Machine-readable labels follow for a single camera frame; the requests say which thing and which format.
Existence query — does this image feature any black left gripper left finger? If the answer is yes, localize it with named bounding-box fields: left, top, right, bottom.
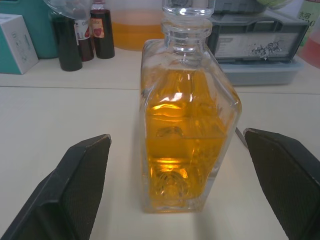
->
left=0, top=133, right=112, bottom=240

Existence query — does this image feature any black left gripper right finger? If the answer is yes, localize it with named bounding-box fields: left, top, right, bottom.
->
left=243, top=127, right=320, bottom=240

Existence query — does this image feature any square glass bottle amber liquid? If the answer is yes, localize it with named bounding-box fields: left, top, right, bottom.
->
left=138, top=0, right=243, bottom=215

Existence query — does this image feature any dark green colouring bottle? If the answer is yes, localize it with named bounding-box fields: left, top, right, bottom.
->
left=50, top=10, right=83, bottom=72

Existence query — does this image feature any bottle with pink drink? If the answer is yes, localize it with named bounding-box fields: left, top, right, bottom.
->
left=296, top=0, right=320, bottom=70

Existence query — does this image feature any dark red colouring bottle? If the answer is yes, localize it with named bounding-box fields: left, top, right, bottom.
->
left=73, top=17, right=95, bottom=63
left=89, top=1, right=116, bottom=60

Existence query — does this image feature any plastic jug of orange liquid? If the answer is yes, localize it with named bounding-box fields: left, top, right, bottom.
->
left=109, top=0, right=166, bottom=52

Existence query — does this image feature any clear wine glass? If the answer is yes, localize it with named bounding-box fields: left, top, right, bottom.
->
left=42, top=0, right=95, bottom=20

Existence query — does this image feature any clear lidded plastic box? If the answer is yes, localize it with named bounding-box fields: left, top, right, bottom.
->
left=219, top=55, right=305, bottom=87

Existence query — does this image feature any grey plastic crate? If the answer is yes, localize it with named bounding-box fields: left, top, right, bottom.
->
left=206, top=9, right=311, bottom=64

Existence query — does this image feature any white and teal carton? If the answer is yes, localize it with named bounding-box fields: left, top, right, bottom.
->
left=0, top=13, right=40, bottom=75

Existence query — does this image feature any teal storage box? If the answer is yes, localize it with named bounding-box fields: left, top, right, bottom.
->
left=0, top=0, right=60, bottom=60

